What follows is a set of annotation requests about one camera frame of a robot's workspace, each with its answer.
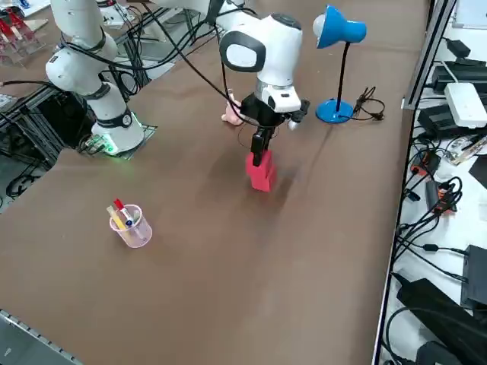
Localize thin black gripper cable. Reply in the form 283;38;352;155
237;120;260;154

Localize white power strip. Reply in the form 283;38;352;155
444;82;487;129

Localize pink plush toy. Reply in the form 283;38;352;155
221;89;244;125

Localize orange black connector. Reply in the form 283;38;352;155
425;179;463;216
409;151;442;177

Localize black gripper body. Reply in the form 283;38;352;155
241;94;289;130

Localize black power brick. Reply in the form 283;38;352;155
417;105;486;140

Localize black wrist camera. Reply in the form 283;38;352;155
288;99;312;132

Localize clear plastic packet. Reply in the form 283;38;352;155
443;135;487;167

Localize blue desk lamp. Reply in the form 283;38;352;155
312;4;368;125

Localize black flat device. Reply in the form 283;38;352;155
390;271;487;365

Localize aluminium profile post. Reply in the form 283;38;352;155
402;0;457;112

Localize black lamp power cable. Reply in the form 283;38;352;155
350;86;386;122

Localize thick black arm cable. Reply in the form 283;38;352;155
142;0;248;115

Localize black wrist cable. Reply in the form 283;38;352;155
212;14;259;127

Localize black cable with ferrite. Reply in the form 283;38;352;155
395;242;469;260

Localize red capped marker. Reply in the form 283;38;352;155
113;198;129;222

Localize clear pink plastic cup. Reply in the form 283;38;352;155
109;204;154;249

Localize clear acrylic rack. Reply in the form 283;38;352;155
0;7;49;68

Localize black box device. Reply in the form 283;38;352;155
460;244;487;310

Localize red foam block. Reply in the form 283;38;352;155
245;149;277;180
250;171;279;192

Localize black aluminium frame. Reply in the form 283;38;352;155
0;81;96;173

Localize grey metal rail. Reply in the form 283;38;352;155
0;309;83;365

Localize small black adapter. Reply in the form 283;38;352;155
444;37;473;59

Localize large black power adapter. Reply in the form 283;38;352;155
432;60;487;93

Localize yellow marker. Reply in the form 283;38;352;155
107;205;126;231

